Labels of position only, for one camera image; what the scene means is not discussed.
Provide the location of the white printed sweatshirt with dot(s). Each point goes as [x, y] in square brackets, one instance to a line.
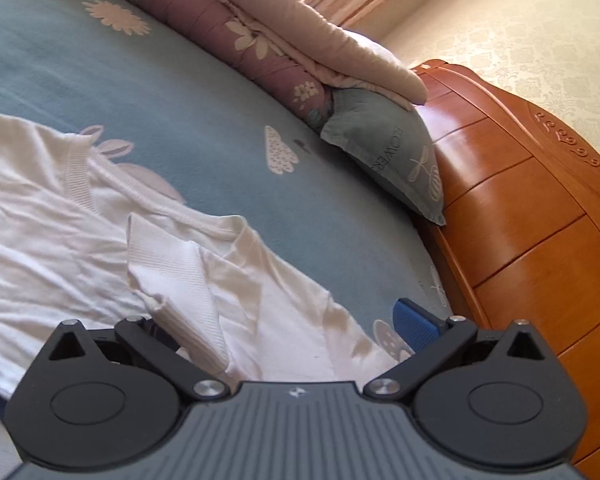
[80, 240]

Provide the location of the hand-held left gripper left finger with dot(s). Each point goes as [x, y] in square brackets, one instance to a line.
[145, 342]

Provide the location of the wooden headboard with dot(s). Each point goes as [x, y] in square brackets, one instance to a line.
[530, 210]

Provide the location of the teal flower print pillow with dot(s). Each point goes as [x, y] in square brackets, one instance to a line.
[390, 155]

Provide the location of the folded pink floral quilt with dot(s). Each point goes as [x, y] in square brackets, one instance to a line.
[280, 25]

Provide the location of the blue floral bed sheet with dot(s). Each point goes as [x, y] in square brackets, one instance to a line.
[205, 135]

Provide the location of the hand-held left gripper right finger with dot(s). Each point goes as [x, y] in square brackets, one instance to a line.
[415, 325]

